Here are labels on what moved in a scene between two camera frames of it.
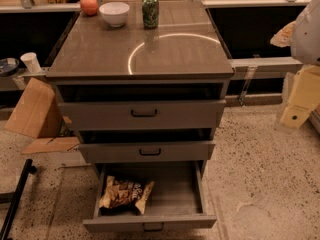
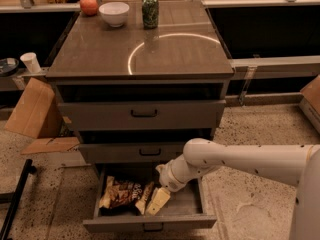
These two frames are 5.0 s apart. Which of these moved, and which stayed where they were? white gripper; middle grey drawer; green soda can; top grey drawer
Moved: white gripper
Stayed: middle grey drawer; top grey drawer; green soda can
